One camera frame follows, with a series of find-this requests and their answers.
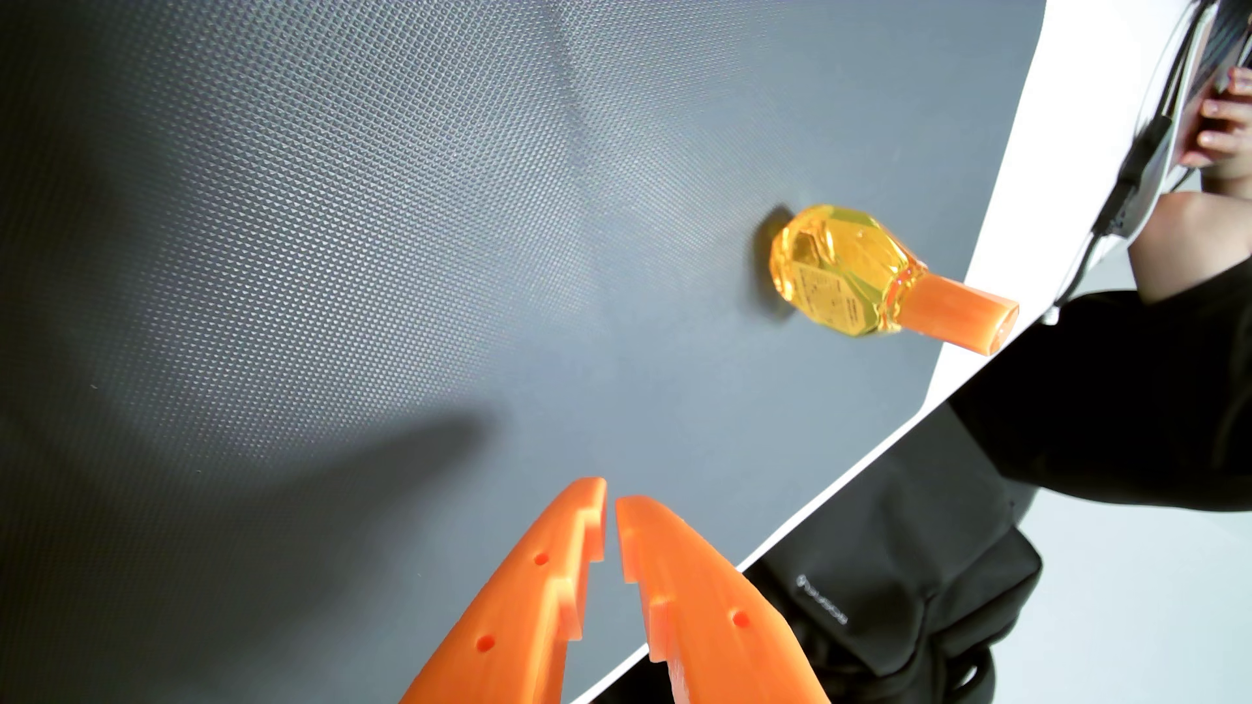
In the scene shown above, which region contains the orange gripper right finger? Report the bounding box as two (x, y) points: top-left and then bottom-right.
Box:
(615, 495), (833, 704)

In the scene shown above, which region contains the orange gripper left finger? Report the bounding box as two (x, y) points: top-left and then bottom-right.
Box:
(399, 477), (608, 704)

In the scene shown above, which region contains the yellow eyedrops bottle orange cap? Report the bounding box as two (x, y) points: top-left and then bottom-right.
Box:
(769, 204), (1021, 357)

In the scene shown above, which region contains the person's hand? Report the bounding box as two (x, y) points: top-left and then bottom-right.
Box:
(1178, 66), (1252, 182)

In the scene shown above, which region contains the black bag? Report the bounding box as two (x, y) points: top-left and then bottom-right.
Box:
(591, 401), (1044, 704)

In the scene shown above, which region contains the dark grey textured mat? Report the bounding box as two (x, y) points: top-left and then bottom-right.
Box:
(0, 0), (1049, 704)

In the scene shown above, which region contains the person's body in black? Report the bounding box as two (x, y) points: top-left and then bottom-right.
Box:
(947, 256), (1252, 514)

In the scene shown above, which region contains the silver laptop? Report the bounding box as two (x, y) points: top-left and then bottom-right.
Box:
(1103, 0), (1252, 241)

